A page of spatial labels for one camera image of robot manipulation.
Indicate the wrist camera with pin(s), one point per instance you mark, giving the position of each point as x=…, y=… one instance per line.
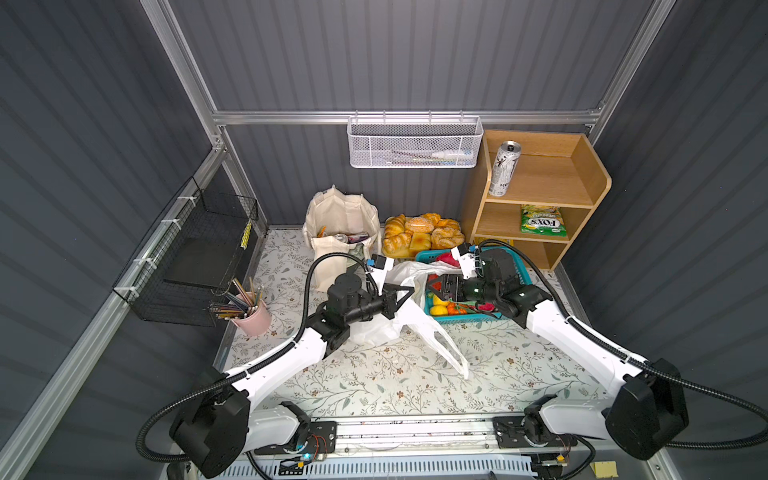
x=378, y=267
x=466, y=256

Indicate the cream canvas tote bag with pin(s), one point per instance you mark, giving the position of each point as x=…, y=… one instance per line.
x=332, y=215

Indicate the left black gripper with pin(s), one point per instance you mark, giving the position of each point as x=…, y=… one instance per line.
x=391, y=301

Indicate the wooden shelf unit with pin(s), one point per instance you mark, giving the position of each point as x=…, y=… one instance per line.
x=554, y=170

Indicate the left silver drink can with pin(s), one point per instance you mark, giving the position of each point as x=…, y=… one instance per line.
x=503, y=167

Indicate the floral table mat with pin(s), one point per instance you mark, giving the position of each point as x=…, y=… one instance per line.
x=509, y=367

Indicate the yellow bread tray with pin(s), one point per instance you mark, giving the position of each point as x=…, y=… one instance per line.
x=405, y=237

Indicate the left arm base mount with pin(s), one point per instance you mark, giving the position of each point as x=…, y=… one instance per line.
x=316, y=437

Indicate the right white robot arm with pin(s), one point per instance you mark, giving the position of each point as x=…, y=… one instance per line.
x=644, y=408

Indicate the white wire wall basket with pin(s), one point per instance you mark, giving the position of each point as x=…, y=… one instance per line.
x=414, y=141

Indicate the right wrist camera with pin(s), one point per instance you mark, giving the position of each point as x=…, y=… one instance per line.
x=466, y=256

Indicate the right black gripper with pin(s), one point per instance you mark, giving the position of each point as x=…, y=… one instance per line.
x=459, y=285

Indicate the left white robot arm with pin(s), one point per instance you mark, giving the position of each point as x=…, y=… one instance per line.
x=211, y=426

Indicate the teal plastic basket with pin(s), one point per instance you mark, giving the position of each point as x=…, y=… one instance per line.
x=461, y=312

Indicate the black wire wall basket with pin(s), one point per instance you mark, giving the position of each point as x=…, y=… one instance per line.
x=189, y=267

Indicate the green Fox's candy bag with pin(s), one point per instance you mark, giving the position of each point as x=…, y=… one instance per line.
x=542, y=220

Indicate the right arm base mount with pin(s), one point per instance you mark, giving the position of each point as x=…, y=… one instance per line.
x=511, y=431

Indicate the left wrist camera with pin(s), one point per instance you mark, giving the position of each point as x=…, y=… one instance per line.
x=378, y=267

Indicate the pink pencil cup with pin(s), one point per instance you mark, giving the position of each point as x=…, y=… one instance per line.
x=245, y=308

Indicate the yellow lemon lower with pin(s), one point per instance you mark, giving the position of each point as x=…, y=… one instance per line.
x=439, y=310

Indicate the white plastic grocery bag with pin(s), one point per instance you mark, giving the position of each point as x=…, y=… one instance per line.
x=380, y=330

